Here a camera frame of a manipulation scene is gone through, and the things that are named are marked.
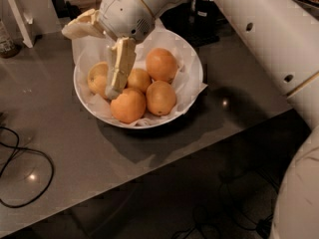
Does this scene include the white stand board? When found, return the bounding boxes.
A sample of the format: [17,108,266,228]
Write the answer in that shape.
[7,0,35,48]

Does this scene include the black floor cables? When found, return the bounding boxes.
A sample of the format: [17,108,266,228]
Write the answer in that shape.
[170,169,280,239]

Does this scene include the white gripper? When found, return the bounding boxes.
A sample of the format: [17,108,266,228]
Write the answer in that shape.
[62,0,155,100]

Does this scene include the small orange centre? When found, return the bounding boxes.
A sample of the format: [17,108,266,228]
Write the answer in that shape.
[127,69,152,94]

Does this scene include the bottle at left edge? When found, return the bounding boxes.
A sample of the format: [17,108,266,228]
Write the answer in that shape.
[0,19,19,59]

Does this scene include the white paper liner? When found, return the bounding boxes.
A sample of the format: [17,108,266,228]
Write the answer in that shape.
[71,18,208,127]

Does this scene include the black cup with straws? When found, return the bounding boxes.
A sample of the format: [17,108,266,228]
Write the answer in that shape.
[191,0,216,38]

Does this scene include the white bowl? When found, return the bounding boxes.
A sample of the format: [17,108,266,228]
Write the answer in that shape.
[73,26,204,130]

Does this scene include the orange front right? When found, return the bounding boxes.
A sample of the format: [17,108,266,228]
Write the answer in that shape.
[146,81,176,116]

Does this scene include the orange front left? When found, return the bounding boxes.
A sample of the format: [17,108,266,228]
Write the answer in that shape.
[110,88,147,123]

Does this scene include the orange back right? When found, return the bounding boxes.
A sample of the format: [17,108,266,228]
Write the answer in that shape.
[146,48,178,84]

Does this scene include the black cable on table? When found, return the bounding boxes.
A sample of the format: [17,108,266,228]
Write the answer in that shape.
[0,126,56,209]

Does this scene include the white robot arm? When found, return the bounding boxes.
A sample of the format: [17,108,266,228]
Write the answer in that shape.
[62,0,319,239]

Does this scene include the large pale orange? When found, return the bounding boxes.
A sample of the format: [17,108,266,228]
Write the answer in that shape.
[87,62,109,99]

